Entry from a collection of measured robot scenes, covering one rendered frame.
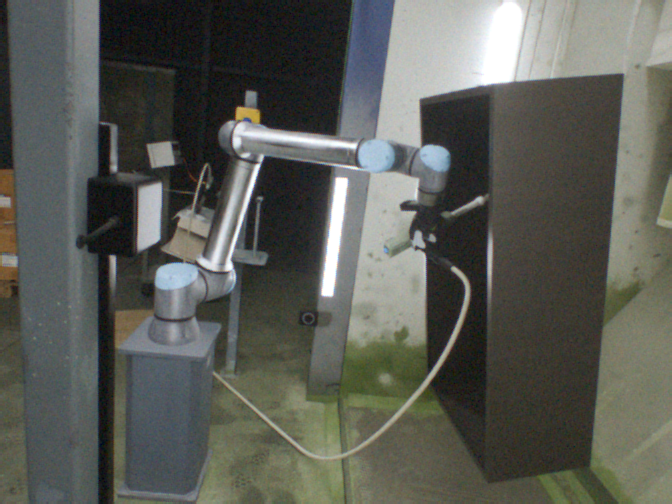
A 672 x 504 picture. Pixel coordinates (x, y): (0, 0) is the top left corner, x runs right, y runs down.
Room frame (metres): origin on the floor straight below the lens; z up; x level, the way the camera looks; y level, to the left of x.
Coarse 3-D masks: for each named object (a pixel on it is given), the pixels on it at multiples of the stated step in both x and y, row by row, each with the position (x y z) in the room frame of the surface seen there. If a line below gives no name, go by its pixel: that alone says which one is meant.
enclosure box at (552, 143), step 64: (448, 128) 1.81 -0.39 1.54; (512, 128) 1.21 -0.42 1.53; (576, 128) 1.24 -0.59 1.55; (448, 192) 1.82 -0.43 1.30; (512, 192) 1.22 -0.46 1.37; (576, 192) 1.25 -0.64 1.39; (448, 256) 1.83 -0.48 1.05; (512, 256) 1.23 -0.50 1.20; (576, 256) 1.26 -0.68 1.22; (448, 320) 1.84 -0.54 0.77; (512, 320) 1.23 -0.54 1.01; (576, 320) 1.26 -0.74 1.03; (448, 384) 1.82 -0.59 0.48; (512, 384) 1.24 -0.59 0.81; (576, 384) 1.27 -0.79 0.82; (512, 448) 1.25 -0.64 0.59; (576, 448) 1.28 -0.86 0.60
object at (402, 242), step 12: (468, 204) 1.74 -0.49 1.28; (480, 204) 1.76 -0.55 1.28; (444, 216) 1.65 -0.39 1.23; (456, 216) 1.69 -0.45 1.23; (444, 228) 1.65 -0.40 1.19; (396, 240) 1.53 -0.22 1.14; (408, 240) 1.54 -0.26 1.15; (384, 252) 1.54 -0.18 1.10; (396, 252) 1.52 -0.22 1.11; (432, 252) 1.50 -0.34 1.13; (444, 264) 1.46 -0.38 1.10
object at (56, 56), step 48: (48, 0) 0.37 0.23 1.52; (96, 0) 0.41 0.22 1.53; (48, 48) 0.37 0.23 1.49; (96, 48) 0.41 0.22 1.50; (48, 96) 0.37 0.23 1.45; (96, 96) 0.41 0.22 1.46; (48, 144) 0.37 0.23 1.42; (96, 144) 0.41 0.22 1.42; (48, 192) 0.37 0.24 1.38; (48, 240) 0.37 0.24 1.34; (48, 288) 0.37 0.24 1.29; (96, 288) 0.41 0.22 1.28; (48, 336) 0.37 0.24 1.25; (96, 336) 0.41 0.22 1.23; (48, 384) 0.37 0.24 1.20; (96, 384) 0.41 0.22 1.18; (48, 432) 0.37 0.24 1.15; (96, 432) 0.41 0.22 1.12; (48, 480) 0.37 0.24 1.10; (96, 480) 0.41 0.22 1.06
